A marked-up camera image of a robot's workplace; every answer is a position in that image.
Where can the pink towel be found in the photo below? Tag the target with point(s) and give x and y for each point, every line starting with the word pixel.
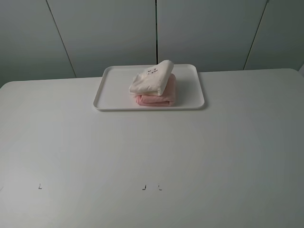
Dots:
pixel 168 97

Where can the white rectangular plastic tray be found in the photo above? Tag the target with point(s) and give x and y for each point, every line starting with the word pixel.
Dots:
pixel 113 92

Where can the cream white towel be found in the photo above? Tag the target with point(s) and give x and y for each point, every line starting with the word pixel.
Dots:
pixel 152 80

